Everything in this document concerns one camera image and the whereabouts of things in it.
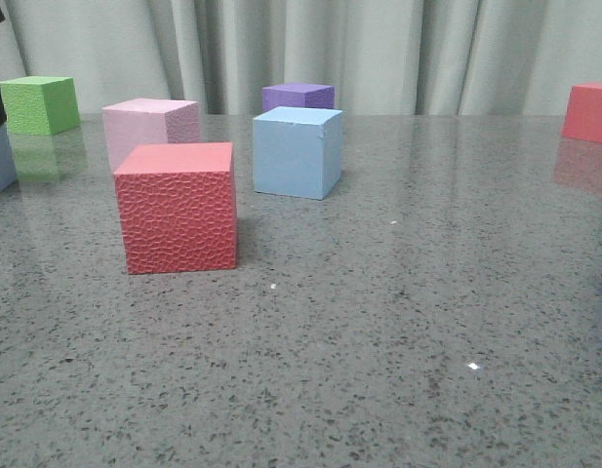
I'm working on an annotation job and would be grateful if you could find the light blue foam cube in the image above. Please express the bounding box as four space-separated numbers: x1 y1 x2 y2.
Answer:
253 106 344 200

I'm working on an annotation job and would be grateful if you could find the green foam cube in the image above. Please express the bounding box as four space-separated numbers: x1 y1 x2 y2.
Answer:
0 76 81 136

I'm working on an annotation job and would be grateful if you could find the pink foam cube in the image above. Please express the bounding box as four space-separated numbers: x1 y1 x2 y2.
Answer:
102 97 201 173

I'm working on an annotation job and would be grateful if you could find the red textured foam cube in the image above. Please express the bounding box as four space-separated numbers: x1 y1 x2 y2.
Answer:
113 141 238 274

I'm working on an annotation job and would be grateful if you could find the purple foam cube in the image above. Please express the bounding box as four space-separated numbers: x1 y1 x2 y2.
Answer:
261 83 336 112

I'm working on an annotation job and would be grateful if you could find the grey curtain backdrop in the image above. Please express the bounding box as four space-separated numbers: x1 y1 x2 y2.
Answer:
0 1 602 115

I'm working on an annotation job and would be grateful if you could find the red foam cube right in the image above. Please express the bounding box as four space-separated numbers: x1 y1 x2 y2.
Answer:
561 82 602 143

